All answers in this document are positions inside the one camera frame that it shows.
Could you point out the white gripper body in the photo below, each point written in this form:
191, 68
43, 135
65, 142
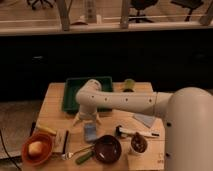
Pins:
87, 112

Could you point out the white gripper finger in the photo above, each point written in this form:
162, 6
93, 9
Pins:
76, 120
98, 120

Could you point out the blue sponge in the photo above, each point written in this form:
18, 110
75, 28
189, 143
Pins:
90, 132

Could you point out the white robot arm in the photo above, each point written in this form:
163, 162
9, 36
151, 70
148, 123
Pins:
187, 115

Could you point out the dark brown bowl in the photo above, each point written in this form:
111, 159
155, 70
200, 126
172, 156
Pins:
107, 149

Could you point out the green plastic tray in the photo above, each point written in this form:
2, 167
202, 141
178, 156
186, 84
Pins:
72, 85

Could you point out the white cup with brown contents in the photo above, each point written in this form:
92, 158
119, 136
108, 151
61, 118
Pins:
138, 144

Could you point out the light blue folded cloth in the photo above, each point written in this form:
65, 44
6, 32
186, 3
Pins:
148, 121

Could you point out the green cup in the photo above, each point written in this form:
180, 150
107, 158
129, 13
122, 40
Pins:
128, 85

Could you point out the orange bowl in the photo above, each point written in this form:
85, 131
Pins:
47, 141

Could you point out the yellow round fruit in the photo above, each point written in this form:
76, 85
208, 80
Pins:
35, 148

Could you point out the black office chair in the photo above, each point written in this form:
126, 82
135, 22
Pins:
139, 6

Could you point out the fork with green handle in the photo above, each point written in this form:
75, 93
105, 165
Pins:
78, 157

